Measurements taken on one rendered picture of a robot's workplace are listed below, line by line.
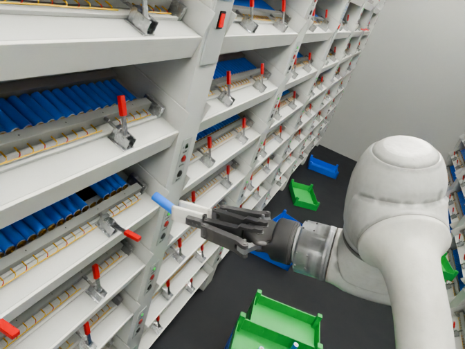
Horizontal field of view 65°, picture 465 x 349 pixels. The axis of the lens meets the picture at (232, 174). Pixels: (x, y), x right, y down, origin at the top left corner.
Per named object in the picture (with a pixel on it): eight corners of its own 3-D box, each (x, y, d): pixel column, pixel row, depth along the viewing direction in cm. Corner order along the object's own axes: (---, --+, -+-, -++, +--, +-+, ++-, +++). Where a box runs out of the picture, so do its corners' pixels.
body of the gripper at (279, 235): (306, 214, 64) (256, 201, 67) (293, 237, 56) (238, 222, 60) (299, 249, 67) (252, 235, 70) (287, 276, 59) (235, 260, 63)
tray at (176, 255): (227, 218, 169) (243, 199, 161) (147, 300, 117) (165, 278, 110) (194, 190, 171) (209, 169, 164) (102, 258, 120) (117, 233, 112)
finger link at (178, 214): (205, 228, 67) (204, 229, 67) (173, 218, 69) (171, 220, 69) (206, 213, 66) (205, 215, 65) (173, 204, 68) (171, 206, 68)
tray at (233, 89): (271, 97, 140) (293, 67, 133) (192, 136, 89) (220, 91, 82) (232, 64, 142) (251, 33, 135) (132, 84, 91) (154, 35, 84)
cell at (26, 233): (10, 214, 66) (35, 238, 65) (1, 219, 64) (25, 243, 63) (12, 208, 65) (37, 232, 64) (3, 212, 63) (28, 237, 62)
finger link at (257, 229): (262, 245, 64) (260, 249, 63) (203, 231, 67) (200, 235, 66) (264, 226, 62) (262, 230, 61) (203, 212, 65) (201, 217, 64)
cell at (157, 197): (149, 200, 70) (176, 220, 69) (153, 193, 69) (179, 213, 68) (155, 197, 72) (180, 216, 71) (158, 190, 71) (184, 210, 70)
